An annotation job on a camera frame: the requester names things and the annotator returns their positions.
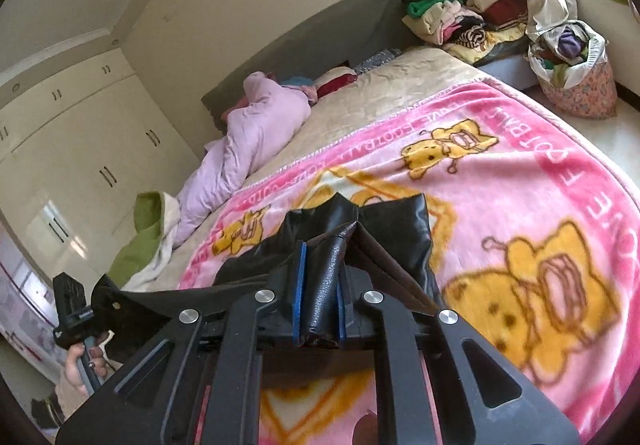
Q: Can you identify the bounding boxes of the black leather jacket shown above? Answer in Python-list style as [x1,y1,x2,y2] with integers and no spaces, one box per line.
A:
[91,194,444,363]

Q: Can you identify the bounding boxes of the pile of folded clothes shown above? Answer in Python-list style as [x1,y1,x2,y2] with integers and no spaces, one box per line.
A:
[402,0,528,66]

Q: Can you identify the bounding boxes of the floral bag of clothes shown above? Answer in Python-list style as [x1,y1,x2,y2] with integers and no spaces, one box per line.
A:
[528,20,617,119]

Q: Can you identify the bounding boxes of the green and white fleece blanket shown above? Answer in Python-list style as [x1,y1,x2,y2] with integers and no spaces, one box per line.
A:
[107,192,180,292]

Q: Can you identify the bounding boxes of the lilac puffy quilt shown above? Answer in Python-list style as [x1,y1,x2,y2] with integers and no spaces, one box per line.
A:
[174,72,318,248]

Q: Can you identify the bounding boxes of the red and white pillow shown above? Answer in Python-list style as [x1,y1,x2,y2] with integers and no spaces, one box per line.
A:
[314,66,358,98]

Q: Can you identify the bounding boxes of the beige quilted bedspread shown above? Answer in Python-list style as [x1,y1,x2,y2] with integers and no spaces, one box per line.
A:
[144,44,482,293]

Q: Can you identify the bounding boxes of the pink cartoon bear blanket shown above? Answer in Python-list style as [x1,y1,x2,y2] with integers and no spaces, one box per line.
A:
[179,78,639,441]

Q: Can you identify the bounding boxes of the dark green padded headboard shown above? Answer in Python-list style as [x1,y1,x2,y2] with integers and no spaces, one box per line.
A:
[202,0,419,132]

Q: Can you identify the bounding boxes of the cream wardrobe with handles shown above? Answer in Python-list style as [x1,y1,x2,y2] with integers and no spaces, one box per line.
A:
[1,50,198,288]

